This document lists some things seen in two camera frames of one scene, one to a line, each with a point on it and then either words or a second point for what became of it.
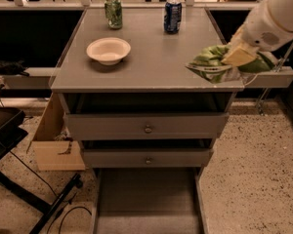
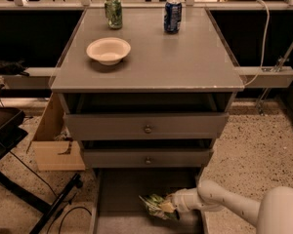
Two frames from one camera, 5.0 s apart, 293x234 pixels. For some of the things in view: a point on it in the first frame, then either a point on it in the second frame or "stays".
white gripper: x=263 y=29 to x=180 y=200
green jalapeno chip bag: x=208 y=63 to x=153 y=204
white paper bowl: x=109 y=51 stays
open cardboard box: x=53 y=145 stays
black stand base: x=6 y=135 stays
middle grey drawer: x=144 y=154 stays
